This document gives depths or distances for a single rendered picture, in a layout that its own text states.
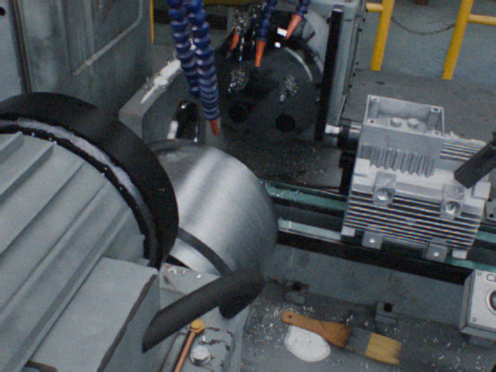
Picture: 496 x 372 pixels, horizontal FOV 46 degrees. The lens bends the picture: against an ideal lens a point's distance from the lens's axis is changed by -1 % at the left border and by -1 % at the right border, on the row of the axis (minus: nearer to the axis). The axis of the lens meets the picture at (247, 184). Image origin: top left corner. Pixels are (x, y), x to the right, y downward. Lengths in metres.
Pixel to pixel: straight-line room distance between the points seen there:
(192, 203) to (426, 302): 0.53
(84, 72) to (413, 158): 0.51
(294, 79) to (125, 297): 0.85
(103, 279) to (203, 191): 0.35
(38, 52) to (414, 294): 0.71
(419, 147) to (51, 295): 0.66
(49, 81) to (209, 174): 0.29
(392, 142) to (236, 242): 0.33
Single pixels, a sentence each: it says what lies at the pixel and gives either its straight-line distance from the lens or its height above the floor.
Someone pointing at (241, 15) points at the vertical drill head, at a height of 1.28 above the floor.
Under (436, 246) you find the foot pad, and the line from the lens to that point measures 0.96.
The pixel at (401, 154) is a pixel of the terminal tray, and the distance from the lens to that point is 0.92.
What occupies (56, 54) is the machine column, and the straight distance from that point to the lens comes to 0.88.
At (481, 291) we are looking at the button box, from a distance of 0.78.
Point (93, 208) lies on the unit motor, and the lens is 0.40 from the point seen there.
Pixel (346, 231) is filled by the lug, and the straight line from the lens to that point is 0.98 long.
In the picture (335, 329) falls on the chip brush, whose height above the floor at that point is 0.81.
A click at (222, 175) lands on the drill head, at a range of 0.73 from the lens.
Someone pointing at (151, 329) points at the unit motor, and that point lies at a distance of 0.38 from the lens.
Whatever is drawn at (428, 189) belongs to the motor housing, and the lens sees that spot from 0.93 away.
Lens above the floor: 1.57
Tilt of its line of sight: 36 degrees down
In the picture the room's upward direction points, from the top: 4 degrees clockwise
